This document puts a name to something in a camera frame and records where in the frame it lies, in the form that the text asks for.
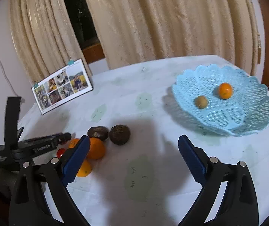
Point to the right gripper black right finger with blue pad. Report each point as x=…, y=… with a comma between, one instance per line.
x=239, y=204

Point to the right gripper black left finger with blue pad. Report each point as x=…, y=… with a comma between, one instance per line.
x=28, y=204

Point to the small yellow-brown fruit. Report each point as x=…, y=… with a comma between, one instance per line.
x=201, y=102

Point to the large orange fruit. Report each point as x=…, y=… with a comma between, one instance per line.
x=225, y=91

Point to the red cherry tomato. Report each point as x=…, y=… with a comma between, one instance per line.
x=60, y=152

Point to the yellow orange fruit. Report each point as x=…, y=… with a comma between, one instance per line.
x=85, y=169

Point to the small orange tangerine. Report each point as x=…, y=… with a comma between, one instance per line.
x=73, y=143

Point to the white patterned tablecloth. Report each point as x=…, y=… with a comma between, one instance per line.
x=146, y=181

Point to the light blue lattice basket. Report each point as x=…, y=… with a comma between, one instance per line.
x=244, y=113

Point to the dark brown passion fruit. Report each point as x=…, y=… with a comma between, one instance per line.
x=99, y=132

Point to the dark brown round fruit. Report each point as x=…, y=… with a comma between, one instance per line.
x=119, y=134

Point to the photo collage calendar stand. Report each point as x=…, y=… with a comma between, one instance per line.
x=62, y=86

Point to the beige left curtain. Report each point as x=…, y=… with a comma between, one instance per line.
x=43, y=36

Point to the beige curtain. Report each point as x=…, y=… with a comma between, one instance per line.
x=133, y=31
x=43, y=36

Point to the beige right curtain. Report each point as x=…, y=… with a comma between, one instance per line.
x=133, y=31

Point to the black tripod camera mount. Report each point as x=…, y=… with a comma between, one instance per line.
x=14, y=152

